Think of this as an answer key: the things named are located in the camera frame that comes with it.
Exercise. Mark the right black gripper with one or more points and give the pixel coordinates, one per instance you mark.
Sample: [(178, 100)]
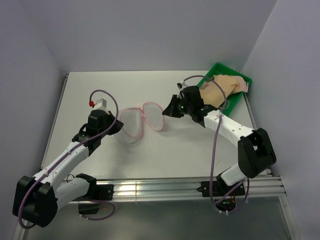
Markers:
[(171, 111)]

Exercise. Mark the beige bra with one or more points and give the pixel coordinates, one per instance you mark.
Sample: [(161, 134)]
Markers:
[(211, 93)]

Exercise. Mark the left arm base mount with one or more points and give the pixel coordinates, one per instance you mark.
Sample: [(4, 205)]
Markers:
[(100, 192)]

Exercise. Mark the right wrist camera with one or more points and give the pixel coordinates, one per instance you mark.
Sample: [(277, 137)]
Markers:
[(181, 85)]

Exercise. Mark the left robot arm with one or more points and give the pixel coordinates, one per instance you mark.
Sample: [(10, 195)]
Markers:
[(38, 198)]

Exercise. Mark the green plastic tray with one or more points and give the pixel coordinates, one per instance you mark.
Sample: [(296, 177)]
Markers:
[(221, 69)]

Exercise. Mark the pink bra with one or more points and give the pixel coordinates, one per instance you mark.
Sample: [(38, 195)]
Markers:
[(243, 86)]

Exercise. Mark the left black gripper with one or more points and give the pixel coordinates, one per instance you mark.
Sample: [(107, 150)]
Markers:
[(117, 127)]

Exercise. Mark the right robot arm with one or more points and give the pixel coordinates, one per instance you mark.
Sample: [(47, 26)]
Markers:
[(255, 152)]

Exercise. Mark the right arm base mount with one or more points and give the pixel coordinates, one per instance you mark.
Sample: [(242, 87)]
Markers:
[(226, 199)]

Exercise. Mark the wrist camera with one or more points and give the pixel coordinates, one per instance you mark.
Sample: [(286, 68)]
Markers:
[(181, 85), (101, 104)]

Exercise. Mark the aluminium mounting rail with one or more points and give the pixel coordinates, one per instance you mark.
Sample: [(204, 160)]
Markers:
[(182, 189)]

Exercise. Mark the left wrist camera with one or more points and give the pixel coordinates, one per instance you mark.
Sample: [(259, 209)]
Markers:
[(101, 104)]

